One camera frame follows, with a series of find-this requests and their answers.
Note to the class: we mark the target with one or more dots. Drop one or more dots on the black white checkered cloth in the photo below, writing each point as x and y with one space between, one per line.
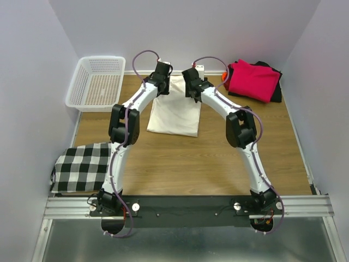
81 169

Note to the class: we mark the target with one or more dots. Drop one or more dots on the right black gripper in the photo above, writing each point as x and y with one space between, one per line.
186 90

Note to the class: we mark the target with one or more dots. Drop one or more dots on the aluminium frame rail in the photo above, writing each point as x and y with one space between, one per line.
296 206

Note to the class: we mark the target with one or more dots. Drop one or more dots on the pink folded t shirt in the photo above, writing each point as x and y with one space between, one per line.
253 79

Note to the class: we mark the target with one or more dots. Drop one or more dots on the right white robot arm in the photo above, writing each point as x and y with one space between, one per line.
241 134

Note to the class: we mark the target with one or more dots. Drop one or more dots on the white plastic basket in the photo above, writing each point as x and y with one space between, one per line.
96 84

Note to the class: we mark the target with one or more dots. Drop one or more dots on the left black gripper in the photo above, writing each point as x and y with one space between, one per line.
166 90

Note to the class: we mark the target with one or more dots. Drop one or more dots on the black folded t shirt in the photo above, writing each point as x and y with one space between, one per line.
276 92

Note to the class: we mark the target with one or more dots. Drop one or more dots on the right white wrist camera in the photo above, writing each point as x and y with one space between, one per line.
200 70

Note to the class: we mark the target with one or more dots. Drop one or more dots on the white t shirt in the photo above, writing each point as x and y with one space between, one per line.
174 113

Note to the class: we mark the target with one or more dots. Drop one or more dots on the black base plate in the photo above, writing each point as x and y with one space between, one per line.
165 211

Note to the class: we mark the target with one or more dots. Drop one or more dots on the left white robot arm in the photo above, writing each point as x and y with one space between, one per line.
124 130

